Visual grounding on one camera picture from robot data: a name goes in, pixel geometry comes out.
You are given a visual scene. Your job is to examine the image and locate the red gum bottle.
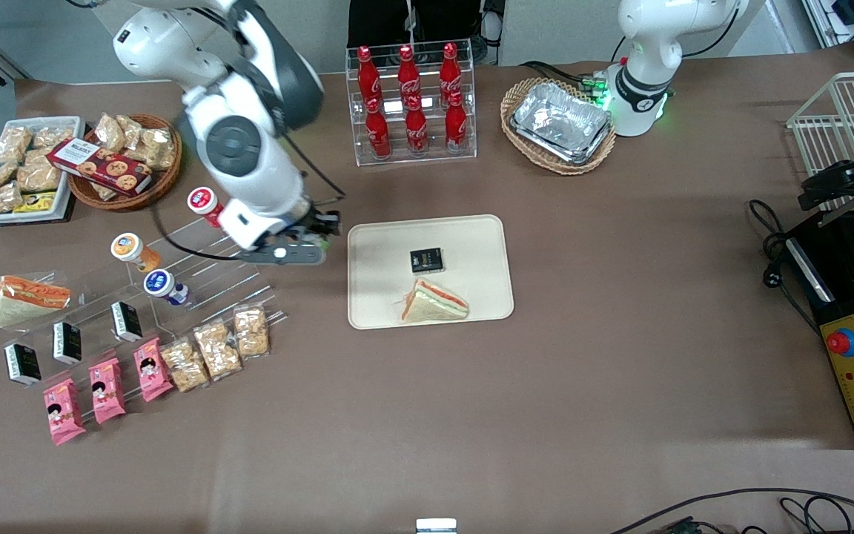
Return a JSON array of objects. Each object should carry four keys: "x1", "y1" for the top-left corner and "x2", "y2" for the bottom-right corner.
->
[{"x1": 187, "y1": 186, "x2": 226, "y2": 228}]

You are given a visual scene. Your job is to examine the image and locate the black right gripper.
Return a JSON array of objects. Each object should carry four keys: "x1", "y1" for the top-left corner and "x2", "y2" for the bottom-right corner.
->
[{"x1": 290, "y1": 209, "x2": 343, "y2": 244}]

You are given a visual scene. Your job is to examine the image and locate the black machine with yellow panel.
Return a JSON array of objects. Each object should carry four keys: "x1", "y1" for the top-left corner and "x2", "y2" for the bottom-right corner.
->
[{"x1": 781, "y1": 208, "x2": 854, "y2": 451}]

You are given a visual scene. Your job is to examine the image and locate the white wire basket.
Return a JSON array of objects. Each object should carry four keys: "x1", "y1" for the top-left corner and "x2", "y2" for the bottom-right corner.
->
[{"x1": 786, "y1": 70, "x2": 854, "y2": 214}]

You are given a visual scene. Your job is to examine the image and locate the black cables at table edge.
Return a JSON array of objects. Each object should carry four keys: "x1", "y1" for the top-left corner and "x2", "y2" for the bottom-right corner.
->
[{"x1": 609, "y1": 487, "x2": 854, "y2": 534}]

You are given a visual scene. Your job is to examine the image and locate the white rectangular bin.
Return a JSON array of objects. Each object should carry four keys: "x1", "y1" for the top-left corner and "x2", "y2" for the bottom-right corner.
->
[{"x1": 0, "y1": 116, "x2": 87, "y2": 225}]

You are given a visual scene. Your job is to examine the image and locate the pink snack pack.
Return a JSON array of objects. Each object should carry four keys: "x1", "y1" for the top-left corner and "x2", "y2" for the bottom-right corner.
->
[
  {"x1": 88, "y1": 357, "x2": 128, "y2": 426},
  {"x1": 133, "y1": 337, "x2": 175, "y2": 403},
  {"x1": 42, "y1": 378, "x2": 88, "y2": 446}
]

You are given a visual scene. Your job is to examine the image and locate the small clear acrylic stepped stand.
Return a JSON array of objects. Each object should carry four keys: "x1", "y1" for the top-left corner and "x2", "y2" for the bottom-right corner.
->
[{"x1": 125, "y1": 215, "x2": 263, "y2": 332}]

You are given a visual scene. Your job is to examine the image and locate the wicker basket with foil trays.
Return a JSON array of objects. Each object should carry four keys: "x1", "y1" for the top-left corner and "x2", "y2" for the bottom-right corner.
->
[{"x1": 500, "y1": 76, "x2": 618, "y2": 177}]

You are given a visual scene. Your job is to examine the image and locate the yellow snack packet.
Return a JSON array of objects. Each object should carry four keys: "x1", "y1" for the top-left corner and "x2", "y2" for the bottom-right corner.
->
[{"x1": 13, "y1": 191, "x2": 59, "y2": 214}]

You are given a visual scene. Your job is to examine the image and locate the beige plastic tray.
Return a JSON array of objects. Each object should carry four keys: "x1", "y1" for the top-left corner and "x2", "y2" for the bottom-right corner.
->
[{"x1": 347, "y1": 214, "x2": 515, "y2": 330}]

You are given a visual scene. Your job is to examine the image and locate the blue gum bottle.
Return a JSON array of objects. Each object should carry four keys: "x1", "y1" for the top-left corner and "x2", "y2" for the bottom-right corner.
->
[{"x1": 143, "y1": 268, "x2": 191, "y2": 307}]

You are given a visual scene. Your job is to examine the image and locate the black cables at arm base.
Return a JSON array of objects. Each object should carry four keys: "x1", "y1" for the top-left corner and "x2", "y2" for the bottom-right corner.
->
[{"x1": 520, "y1": 59, "x2": 609, "y2": 93}]

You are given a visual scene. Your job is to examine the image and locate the wide clear acrylic stepped stand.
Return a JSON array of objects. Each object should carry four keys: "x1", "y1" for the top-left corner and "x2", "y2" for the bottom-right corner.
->
[{"x1": 0, "y1": 263, "x2": 288, "y2": 405}]

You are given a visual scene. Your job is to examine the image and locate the black office chair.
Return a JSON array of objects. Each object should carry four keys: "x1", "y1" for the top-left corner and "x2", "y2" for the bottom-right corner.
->
[{"x1": 348, "y1": 0, "x2": 506, "y2": 64}]

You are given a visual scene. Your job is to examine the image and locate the black small box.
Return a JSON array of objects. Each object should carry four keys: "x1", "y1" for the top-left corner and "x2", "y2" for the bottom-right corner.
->
[
  {"x1": 409, "y1": 248, "x2": 445, "y2": 275},
  {"x1": 4, "y1": 343, "x2": 43, "y2": 387},
  {"x1": 110, "y1": 300, "x2": 145, "y2": 343},
  {"x1": 52, "y1": 320, "x2": 84, "y2": 366}
]

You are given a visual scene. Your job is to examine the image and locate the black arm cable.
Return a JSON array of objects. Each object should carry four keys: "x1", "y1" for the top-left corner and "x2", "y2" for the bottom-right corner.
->
[{"x1": 150, "y1": 130, "x2": 347, "y2": 263}]

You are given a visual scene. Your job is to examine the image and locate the red cola bottle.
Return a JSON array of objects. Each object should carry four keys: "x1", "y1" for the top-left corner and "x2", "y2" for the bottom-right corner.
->
[
  {"x1": 397, "y1": 44, "x2": 421, "y2": 102},
  {"x1": 365, "y1": 98, "x2": 393, "y2": 159},
  {"x1": 439, "y1": 42, "x2": 463, "y2": 101},
  {"x1": 444, "y1": 92, "x2": 469, "y2": 152},
  {"x1": 357, "y1": 46, "x2": 383, "y2": 106},
  {"x1": 405, "y1": 96, "x2": 429, "y2": 156}
]

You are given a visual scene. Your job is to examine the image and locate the black power cable with plug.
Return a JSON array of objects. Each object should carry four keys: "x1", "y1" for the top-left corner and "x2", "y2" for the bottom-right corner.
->
[{"x1": 748, "y1": 198, "x2": 822, "y2": 336}]

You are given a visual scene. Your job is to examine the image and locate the wrapped triangle sandwich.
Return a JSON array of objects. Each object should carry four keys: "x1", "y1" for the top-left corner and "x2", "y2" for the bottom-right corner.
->
[
  {"x1": 0, "y1": 274, "x2": 73, "y2": 329},
  {"x1": 397, "y1": 278, "x2": 470, "y2": 324}
]

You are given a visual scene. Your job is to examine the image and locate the clear acrylic bottle rack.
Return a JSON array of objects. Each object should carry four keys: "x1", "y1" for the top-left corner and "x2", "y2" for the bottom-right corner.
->
[{"x1": 344, "y1": 40, "x2": 478, "y2": 167}]

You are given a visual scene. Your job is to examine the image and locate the red cookie box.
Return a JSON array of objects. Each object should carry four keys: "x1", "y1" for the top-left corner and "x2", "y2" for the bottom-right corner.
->
[{"x1": 47, "y1": 138, "x2": 155, "y2": 197}]

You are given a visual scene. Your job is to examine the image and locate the orange gum bottle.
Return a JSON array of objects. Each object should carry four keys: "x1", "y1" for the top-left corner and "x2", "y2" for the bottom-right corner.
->
[{"x1": 110, "y1": 232, "x2": 163, "y2": 274}]

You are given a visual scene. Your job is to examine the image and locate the round brown wicker basket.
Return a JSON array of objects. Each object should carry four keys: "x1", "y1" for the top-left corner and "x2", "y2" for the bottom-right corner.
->
[{"x1": 67, "y1": 113, "x2": 183, "y2": 213}]

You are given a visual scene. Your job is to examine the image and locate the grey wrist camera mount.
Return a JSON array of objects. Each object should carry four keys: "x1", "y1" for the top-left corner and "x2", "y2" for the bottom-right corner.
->
[{"x1": 236, "y1": 240, "x2": 326, "y2": 268}]

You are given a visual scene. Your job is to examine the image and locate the metal frame shelf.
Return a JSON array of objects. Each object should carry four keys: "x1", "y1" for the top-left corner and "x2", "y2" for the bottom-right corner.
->
[{"x1": 801, "y1": 0, "x2": 854, "y2": 64}]

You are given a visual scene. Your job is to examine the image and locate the stacked aluminium foil trays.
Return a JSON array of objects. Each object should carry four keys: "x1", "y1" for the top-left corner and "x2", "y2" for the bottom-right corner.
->
[{"x1": 509, "y1": 81, "x2": 615, "y2": 165}]

